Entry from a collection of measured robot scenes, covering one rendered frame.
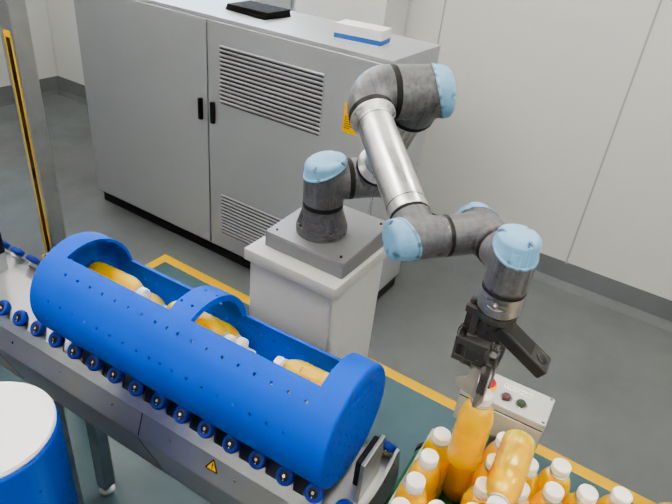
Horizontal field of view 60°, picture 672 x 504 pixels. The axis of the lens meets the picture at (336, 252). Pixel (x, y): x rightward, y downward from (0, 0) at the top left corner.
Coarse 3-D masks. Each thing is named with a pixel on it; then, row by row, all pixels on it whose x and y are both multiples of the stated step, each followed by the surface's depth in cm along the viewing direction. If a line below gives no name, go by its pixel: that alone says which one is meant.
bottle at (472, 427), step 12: (468, 408) 113; (480, 408) 111; (492, 408) 113; (456, 420) 116; (468, 420) 112; (480, 420) 111; (492, 420) 113; (456, 432) 116; (468, 432) 113; (480, 432) 112; (456, 444) 117; (468, 444) 115; (480, 444) 115; (456, 456) 118; (468, 456) 116; (480, 456) 118; (468, 468) 118
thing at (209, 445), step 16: (0, 320) 168; (32, 336) 162; (48, 352) 159; (64, 352) 158; (80, 368) 155; (96, 384) 152; (112, 384) 150; (128, 400) 148; (144, 400) 146; (160, 416) 144; (176, 432) 141; (192, 432) 140; (208, 448) 138; (240, 448) 135; (240, 464) 134; (256, 480) 132; (272, 480) 131; (288, 496) 129; (304, 496) 128
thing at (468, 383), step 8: (472, 368) 107; (480, 368) 107; (456, 376) 109; (464, 376) 108; (472, 376) 107; (456, 384) 110; (464, 384) 109; (472, 384) 108; (488, 384) 108; (472, 392) 108; (480, 400) 108
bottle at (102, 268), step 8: (96, 264) 160; (104, 264) 160; (96, 272) 158; (104, 272) 157; (112, 272) 157; (120, 272) 158; (112, 280) 156; (120, 280) 155; (128, 280) 155; (136, 280) 156; (128, 288) 154; (136, 288) 154
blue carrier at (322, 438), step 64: (64, 256) 146; (128, 256) 165; (64, 320) 142; (128, 320) 134; (192, 320) 130; (256, 320) 149; (192, 384) 126; (256, 384) 120; (384, 384) 134; (256, 448) 124; (320, 448) 113
